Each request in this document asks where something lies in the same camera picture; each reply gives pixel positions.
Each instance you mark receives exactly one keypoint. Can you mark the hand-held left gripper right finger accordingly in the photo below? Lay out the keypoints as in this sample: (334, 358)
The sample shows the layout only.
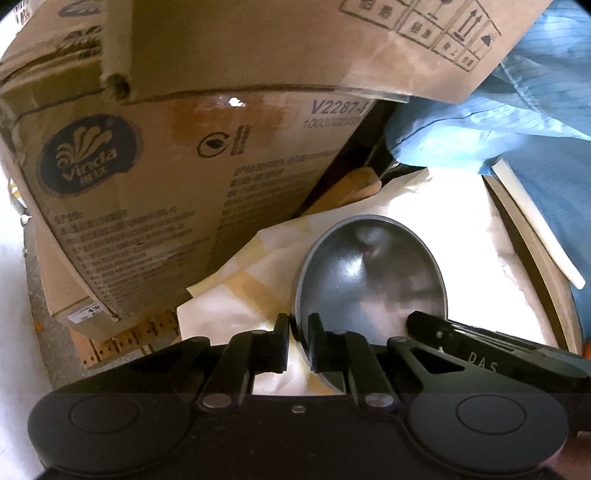
(316, 344)

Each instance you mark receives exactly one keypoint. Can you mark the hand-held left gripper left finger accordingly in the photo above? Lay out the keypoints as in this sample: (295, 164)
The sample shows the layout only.
(282, 344)

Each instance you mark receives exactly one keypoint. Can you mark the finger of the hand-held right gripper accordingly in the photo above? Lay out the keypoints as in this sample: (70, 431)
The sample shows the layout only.
(429, 330)

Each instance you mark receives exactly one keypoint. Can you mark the medium shallow steel bowl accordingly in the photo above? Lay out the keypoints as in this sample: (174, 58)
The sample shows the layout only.
(369, 277)

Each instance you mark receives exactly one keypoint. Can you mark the cream paper table cover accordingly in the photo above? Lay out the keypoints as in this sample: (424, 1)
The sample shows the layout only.
(258, 286)

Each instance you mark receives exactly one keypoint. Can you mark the white stick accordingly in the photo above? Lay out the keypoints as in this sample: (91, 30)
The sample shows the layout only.
(535, 221)

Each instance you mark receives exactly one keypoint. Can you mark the cardboard box with white label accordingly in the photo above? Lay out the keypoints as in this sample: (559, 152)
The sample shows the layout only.
(87, 323)

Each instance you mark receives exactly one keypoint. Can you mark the cardboard box with blue logo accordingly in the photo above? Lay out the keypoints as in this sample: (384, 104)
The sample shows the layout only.
(161, 184)

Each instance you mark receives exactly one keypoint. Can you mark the light blue coat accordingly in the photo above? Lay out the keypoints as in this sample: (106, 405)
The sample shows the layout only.
(531, 106)

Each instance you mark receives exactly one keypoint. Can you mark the open brown cardboard box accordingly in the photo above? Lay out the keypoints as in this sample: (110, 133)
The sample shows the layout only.
(277, 41)

